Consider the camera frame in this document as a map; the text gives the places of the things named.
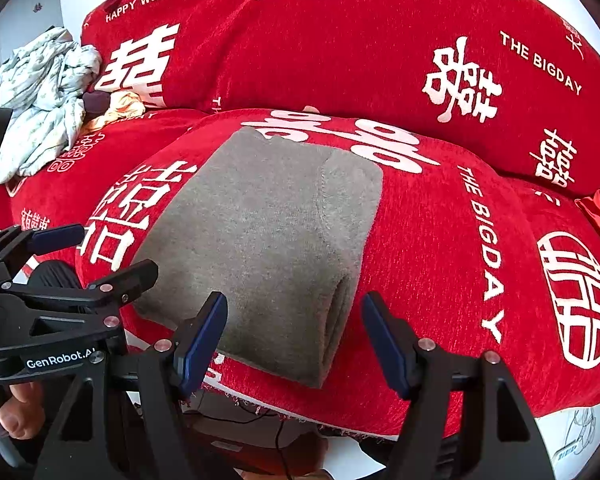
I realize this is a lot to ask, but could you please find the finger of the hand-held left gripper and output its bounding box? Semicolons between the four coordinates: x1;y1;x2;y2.
2;259;159;312
0;223;86;287

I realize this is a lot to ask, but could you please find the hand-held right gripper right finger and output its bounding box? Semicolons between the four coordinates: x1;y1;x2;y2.
361;291;556;480

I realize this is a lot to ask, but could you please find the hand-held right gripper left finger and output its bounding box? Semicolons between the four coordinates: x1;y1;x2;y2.
32;291;229;480

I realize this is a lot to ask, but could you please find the grey knit sweater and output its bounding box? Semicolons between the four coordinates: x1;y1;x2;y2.
130;126;385;389

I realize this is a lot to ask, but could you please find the person's left hand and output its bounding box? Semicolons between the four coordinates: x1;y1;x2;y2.
0;382;46;440

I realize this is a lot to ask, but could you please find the person's dark trouser leg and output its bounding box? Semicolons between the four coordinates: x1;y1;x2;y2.
27;260;93;292

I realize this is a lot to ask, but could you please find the dark purple cloth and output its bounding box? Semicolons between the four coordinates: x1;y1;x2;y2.
82;91;110;114

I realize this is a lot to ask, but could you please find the white patterned crumpled cloth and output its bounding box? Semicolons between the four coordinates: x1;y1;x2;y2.
0;27;103;185

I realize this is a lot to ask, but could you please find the yellow patterned cloth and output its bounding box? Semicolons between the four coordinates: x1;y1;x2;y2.
82;92;146;136

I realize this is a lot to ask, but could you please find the red printed sofa cover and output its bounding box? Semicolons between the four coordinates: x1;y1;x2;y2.
0;0;600;441

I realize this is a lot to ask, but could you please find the thin black cable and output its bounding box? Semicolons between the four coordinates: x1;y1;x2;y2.
200;400;303;463

